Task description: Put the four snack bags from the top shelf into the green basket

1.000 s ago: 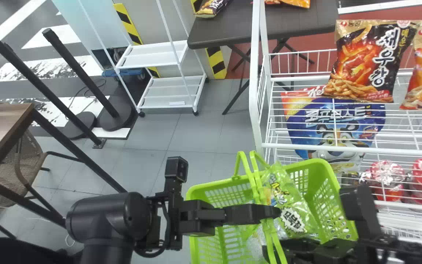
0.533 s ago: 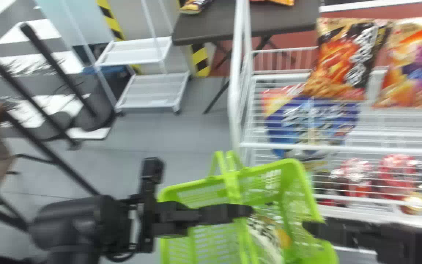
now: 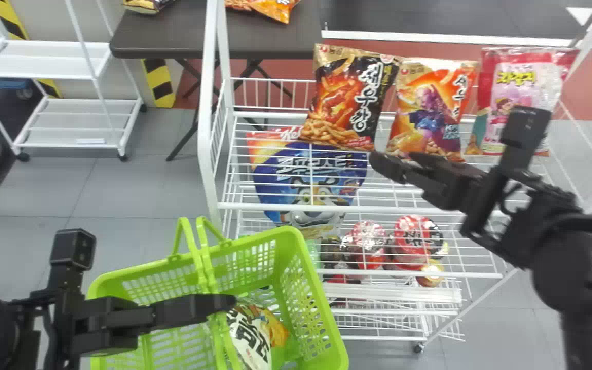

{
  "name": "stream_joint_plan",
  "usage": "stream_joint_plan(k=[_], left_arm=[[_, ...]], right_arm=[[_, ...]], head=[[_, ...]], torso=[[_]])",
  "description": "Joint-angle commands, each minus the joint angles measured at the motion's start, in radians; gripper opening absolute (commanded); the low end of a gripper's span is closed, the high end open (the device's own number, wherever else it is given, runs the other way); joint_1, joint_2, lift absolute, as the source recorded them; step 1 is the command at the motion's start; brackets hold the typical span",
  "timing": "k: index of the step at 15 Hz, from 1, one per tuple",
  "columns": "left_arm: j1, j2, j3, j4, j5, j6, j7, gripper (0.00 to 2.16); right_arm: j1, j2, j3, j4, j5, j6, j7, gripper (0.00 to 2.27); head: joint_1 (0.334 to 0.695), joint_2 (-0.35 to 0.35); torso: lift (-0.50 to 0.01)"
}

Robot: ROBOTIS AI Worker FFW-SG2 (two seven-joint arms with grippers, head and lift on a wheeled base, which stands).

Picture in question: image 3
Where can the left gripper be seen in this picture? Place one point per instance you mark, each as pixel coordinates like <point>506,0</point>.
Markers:
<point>103,326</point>

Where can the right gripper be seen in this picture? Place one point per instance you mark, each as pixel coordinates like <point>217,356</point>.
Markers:
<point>455,191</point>

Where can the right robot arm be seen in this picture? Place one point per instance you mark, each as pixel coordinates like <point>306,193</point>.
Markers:
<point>578,267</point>

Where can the orange snack packet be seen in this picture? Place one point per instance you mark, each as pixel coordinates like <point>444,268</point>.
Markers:
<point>432,108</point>
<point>270,7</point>

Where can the white snack packet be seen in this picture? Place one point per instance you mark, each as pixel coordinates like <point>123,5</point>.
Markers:
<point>248,334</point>

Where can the red noodle cup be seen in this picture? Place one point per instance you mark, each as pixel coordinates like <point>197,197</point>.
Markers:
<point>368,246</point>
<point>417,241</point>

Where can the green basket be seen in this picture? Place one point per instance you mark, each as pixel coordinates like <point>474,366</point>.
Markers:
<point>280,267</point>

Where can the black snack packet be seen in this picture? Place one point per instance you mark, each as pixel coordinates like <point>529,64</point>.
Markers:
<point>147,4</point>
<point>350,97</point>

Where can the blue cereal bag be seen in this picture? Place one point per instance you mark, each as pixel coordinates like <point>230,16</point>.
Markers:
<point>301,174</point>

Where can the black noodle cup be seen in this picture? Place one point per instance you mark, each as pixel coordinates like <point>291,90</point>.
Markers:
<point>332,254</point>

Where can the pink snack packet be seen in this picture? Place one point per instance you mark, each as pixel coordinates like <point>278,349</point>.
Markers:
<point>522,82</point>

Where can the white shelf trolley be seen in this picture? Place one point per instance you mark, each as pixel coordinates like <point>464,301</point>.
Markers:
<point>75,121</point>

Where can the dark side table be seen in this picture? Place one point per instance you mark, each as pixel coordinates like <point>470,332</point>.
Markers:
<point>172,31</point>

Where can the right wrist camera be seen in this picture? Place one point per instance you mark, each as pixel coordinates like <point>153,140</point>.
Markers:
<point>526,127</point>

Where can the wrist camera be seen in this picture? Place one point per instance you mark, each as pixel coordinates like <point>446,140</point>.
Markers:
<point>72,249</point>
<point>526,127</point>

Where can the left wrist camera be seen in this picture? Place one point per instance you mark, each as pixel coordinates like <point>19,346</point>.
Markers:
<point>72,249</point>

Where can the yellow black striped post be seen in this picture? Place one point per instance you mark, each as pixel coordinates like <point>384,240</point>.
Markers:
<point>11,23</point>
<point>160,82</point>

